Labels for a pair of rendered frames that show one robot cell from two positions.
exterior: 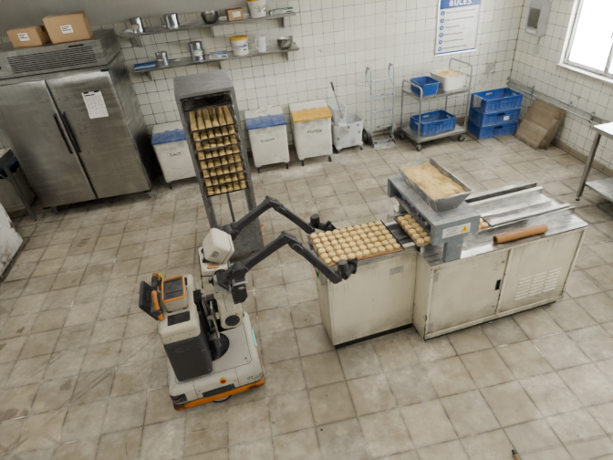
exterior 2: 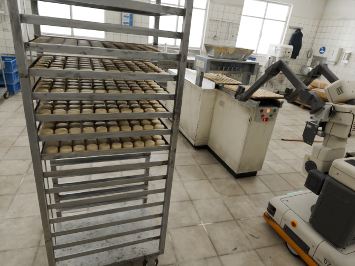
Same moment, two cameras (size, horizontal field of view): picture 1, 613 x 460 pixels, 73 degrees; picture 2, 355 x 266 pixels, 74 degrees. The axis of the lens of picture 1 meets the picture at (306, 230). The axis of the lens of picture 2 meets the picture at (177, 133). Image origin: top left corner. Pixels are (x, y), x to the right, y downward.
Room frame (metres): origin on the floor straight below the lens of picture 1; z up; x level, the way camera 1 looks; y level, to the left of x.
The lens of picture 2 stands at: (3.63, 1.98, 1.43)
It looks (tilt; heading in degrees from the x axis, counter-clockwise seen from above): 23 degrees down; 258
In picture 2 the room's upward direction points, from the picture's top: 7 degrees clockwise
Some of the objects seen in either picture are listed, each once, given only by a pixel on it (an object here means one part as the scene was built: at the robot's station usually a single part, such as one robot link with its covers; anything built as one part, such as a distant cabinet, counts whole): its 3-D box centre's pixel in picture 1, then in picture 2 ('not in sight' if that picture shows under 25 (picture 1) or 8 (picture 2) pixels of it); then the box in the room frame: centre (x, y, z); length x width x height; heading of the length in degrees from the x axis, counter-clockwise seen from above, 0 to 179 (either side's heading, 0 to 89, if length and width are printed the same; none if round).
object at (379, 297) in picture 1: (365, 287); (237, 129); (2.43, -0.41, 0.45); 0.70 x 0.34 x 0.90; 102
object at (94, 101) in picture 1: (95, 104); not in sight; (5.02, 2.30, 1.39); 0.22 x 0.03 x 0.31; 97
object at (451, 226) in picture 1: (428, 214); (224, 72); (2.53, -0.90, 1.01); 0.72 x 0.33 x 0.34; 12
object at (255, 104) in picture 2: (431, 216); (208, 81); (2.69, -0.98, 0.87); 2.01 x 0.03 x 0.07; 102
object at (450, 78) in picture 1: (447, 79); not in sight; (6.05, -2.26, 0.90); 0.44 x 0.36 x 0.20; 16
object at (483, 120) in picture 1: (493, 113); (6, 74); (6.05, -3.04, 0.30); 0.60 x 0.40 x 0.20; 97
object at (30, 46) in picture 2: not in sight; (110, 51); (3.73, 0.95, 1.32); 0.64 x 0.03 x 0.03; 12
